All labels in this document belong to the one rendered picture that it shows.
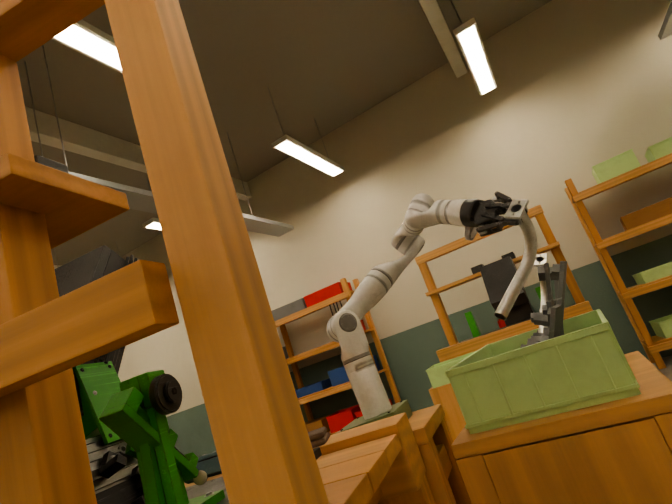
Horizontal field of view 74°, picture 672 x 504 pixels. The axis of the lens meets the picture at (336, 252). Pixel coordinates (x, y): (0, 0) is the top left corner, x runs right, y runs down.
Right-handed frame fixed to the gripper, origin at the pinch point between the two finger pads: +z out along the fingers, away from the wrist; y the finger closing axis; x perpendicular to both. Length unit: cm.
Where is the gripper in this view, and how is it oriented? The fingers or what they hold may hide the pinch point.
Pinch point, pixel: (516, 214)
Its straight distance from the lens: 119.8
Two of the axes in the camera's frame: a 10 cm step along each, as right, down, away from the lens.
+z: 6.3, 1.0, -7.7
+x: 6.0, 5.7, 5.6
